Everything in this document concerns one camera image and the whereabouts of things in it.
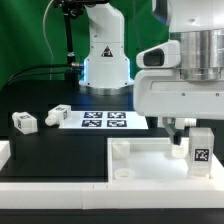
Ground black camera stand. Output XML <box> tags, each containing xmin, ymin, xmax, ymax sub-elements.
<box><xmin>53</xmin><ymin>0</ymin><xmax>111</xmax><ymax>83</ymax></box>

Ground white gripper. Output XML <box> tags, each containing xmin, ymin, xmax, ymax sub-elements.
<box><xmin>133</xmin><ymin>69</ymin><xmax>224</xmax><ymax>145</ymax></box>

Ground white square tabletop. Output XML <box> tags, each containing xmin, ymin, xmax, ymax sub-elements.
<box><xmin>107</xmin><ymin>138</ymin><xmax>224</xmax><ymax>182</ymax></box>

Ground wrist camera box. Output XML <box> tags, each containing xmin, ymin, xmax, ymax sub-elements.
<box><xmin>136</xmin><ymin>40</ymin><xmax>181</xmax><ymax>69</ymax></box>

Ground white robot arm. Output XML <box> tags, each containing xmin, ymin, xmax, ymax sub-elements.
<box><xmin>133</xmin><ymin>0</ymin><xmax>224</xmax><ymax>144</ymax></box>

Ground white fence wall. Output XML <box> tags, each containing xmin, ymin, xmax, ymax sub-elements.
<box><xmin>0</xmin><ymin>139</ymin><xmax>224</xmax><ymax>211</ymax></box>

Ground black cables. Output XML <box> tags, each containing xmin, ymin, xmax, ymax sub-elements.
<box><xmin>4</xmin><ymin>63</ymin><xmax>83</xmax><ymax>88</ymax></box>

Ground fiducial marker sheet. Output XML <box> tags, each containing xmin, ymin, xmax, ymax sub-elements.
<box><xmin>59</xmin><ymin>111</ymin><xmax>148</xmax><ymax>130</ymax></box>

